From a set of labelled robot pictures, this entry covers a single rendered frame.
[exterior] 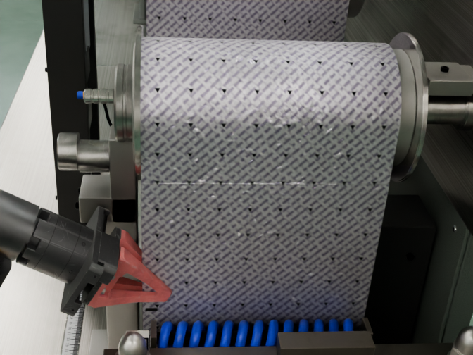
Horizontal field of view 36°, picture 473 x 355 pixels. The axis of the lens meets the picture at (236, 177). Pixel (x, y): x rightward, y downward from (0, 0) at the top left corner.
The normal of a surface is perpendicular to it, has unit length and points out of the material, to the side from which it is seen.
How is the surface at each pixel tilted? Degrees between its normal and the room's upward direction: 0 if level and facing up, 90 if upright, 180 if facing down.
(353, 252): 90
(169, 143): 90
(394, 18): 90
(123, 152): 90
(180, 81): 46
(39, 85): 0
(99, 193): 0
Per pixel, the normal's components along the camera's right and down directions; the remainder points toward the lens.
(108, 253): 0.54, -0.75
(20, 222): 0.48, -0.27
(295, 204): 0.08, 0.51
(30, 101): 0.06, -0.87
